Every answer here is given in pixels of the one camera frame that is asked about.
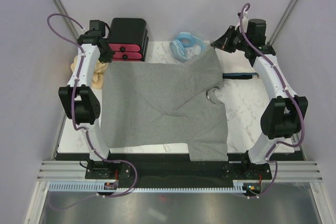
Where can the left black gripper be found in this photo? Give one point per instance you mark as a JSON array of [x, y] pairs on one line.
[[108, 57]]

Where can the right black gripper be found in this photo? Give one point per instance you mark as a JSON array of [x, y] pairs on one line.
[[224, 42]]

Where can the yellow t shirt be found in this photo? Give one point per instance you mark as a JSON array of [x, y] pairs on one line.
[[98, 74]]

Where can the black pink drawer box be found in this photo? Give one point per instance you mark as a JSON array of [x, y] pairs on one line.
[[128, 38]]

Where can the light blue headphones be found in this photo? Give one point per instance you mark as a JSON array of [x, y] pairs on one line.
[[182, 41]]

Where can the grey t shirt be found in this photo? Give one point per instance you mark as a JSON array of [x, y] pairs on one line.
[[157, 103]]

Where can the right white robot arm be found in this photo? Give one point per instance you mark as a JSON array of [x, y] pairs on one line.
[[282, 122]]

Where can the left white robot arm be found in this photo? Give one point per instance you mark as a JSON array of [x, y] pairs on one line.
[[81, 104]]

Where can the white blue folded t shirt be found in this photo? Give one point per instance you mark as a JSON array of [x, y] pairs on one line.
[[232, 65]]

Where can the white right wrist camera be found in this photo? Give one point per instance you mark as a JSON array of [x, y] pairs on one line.
[[243, 19]]

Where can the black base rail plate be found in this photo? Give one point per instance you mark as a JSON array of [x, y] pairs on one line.
[[175, 170]]

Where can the light blue cable duct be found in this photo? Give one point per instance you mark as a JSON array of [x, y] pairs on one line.
[[103, 187]]

